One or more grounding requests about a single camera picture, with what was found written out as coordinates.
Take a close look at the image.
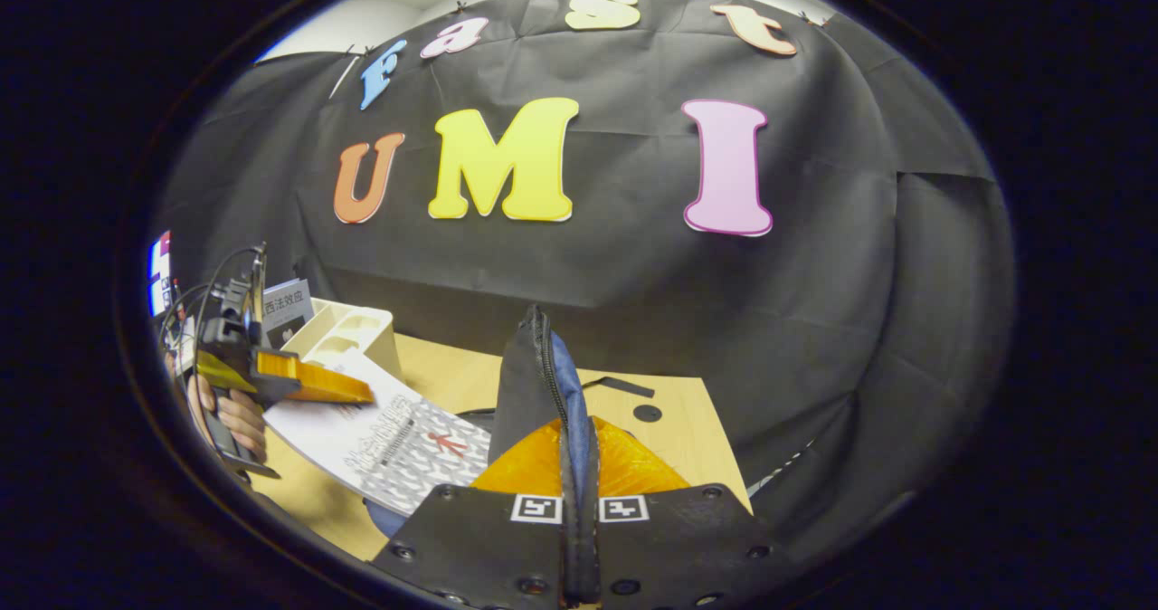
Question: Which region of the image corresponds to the white patterned book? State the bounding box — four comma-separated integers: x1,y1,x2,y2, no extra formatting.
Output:
262,348,492,518

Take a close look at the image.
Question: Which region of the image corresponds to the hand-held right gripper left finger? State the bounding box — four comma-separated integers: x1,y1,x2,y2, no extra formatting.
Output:
371,415,569,610

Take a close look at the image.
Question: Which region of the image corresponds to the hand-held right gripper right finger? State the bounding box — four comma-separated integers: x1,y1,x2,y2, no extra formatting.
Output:
593,415,774,610

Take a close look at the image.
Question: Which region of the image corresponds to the black cable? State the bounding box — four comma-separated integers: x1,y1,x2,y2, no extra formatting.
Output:
158,246,263,357

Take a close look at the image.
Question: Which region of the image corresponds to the white bookshelf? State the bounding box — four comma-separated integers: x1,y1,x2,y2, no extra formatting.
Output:
280,300,403,385

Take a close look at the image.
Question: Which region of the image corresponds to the grey blue-edged book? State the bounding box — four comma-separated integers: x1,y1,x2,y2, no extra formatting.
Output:
261,277,316,350

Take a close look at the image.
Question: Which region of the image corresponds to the blue schoolbag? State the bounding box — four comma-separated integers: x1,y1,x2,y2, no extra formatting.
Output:
362,304,654,604

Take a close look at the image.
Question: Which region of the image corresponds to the thin white strip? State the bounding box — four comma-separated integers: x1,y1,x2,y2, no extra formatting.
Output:
328,47,360,100

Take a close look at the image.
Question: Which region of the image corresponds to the colourful background display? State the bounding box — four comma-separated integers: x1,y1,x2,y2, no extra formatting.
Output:
147,230,175,319

